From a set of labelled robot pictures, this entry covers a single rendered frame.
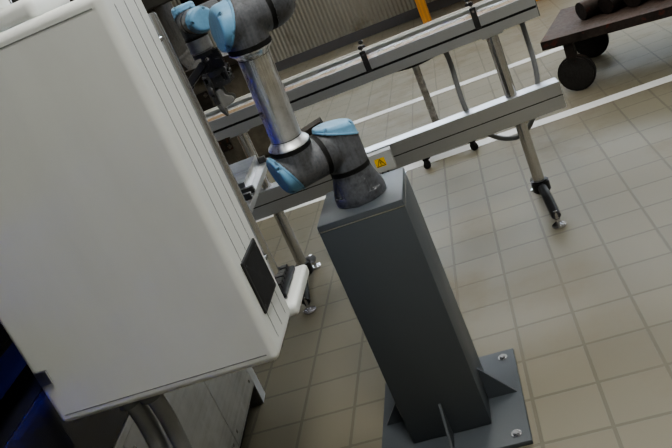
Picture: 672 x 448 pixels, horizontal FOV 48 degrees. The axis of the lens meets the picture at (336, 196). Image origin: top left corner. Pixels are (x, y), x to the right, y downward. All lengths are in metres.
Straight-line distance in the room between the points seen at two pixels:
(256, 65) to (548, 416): 1.31
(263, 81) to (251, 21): 0.15
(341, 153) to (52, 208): 0.86
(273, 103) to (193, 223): 0.64
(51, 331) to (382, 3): 8.48
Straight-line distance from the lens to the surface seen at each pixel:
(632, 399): 2.39
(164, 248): 1.44
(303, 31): 9.92
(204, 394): 2.53
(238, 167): 2.57
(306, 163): 2.01
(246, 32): 1.90
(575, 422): 2.36
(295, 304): 1.69
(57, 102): 1.40
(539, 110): 3.38
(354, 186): 2.08
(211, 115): 3.36
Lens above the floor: 1.51
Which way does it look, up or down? 19 degrees down
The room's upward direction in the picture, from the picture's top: 23 degrees counter-clockwise
